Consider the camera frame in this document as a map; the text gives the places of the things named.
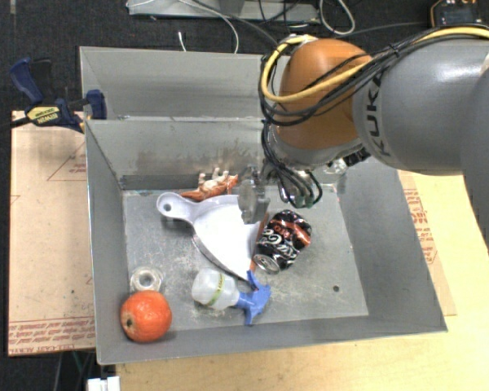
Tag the black cylinder on white bracket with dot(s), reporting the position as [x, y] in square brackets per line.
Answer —
[356, 156]

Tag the white plastic dustpan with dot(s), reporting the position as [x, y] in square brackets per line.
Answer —
[222, 230]

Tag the brown cardboard board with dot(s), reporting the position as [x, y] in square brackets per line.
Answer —
[49, 226]

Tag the orange thin stick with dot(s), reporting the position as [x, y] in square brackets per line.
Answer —
[262, 227]

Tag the crushed black and red can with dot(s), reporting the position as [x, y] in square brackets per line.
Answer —
[285, 238]

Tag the clear spray bottle blue trigger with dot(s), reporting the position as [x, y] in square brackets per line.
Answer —
[214, 293]

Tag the grey metal bin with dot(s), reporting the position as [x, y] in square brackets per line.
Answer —
[167, 238]

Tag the clear glass cup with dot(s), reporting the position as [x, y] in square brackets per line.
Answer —
[146, 279]

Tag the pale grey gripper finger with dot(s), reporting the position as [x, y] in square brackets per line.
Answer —
[248, 202]
[262, 209]

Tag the orange fruit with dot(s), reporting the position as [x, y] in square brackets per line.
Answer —
[146, 317]

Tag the brown and white toy animal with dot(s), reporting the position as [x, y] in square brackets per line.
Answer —
[212, 185]

